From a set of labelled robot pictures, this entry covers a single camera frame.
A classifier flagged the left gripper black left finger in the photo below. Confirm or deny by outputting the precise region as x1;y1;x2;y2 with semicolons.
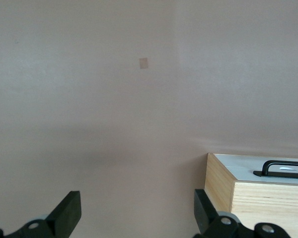
0;190;82;238

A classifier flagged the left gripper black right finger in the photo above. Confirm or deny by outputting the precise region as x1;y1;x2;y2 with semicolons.
193;189;291;238

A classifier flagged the wooden drawer with white front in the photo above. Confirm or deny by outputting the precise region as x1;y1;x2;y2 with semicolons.
213;154;298;186

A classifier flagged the black metal drawer handle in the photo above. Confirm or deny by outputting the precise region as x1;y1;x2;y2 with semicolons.
253;160;298;179

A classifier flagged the light wooden drawer cabinet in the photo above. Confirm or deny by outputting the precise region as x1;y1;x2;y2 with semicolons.
205;153;298;238

